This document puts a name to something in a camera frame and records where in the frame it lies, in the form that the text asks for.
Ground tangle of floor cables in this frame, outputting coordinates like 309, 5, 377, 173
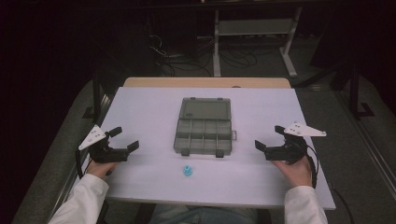
146, 32, 281, 77

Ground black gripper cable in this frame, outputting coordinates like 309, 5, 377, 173
75, 148, 94, 180
304, 143, 357, 224

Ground person's left hand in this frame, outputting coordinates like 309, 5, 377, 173
85, 158, 120, 180

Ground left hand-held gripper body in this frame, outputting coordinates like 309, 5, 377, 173
78, 124, 130, 164

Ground person's right hand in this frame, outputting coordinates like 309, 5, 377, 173
272, 156, 314, 189

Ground white metal frame stand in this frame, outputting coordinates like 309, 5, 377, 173
212, 6, 304, 78

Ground grey plastic compartment organizer box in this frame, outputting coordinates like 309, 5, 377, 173
173, 96, 238, 159

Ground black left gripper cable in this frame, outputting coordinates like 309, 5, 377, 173
75, 148, 94, 180

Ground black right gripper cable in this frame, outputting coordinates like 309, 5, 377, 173
304, 143, 357, 224

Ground person's legs in jeans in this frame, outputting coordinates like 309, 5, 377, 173
148, 204, 260, 224

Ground black metal stand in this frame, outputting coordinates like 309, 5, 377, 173
347, 60, 376, 121
81, 69, 106, 121

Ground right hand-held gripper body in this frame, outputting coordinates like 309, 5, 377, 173
264, 121, 328, 166

